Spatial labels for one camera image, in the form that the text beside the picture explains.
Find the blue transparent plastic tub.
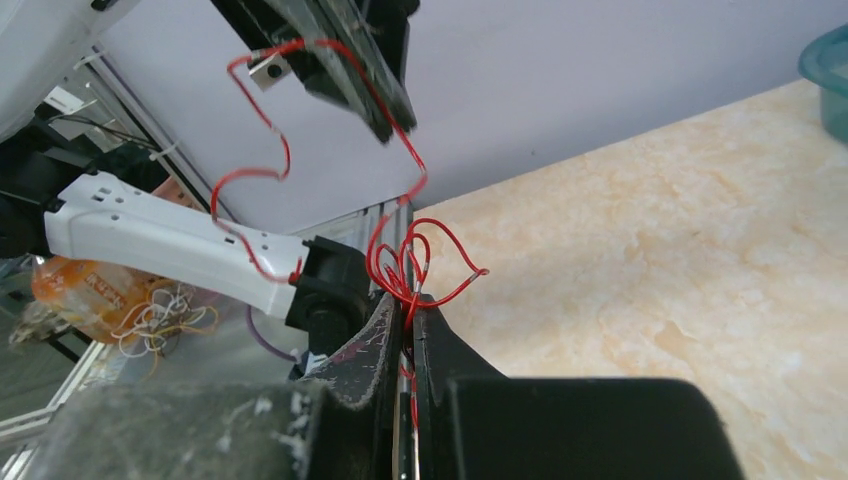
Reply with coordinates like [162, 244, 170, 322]
[797, 24, 847, 145]

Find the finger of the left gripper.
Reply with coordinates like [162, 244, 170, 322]
[214, 0, 419, 143]

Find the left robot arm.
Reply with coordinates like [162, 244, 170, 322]
[1, 1, 419, 355]

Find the orange bag with wires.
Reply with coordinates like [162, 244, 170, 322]
[10, 257, 220, 359]

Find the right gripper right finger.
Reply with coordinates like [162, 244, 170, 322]
[412, 295, 743, 479]

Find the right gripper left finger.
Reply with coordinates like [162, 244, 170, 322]
[26, 295, 400, 479]

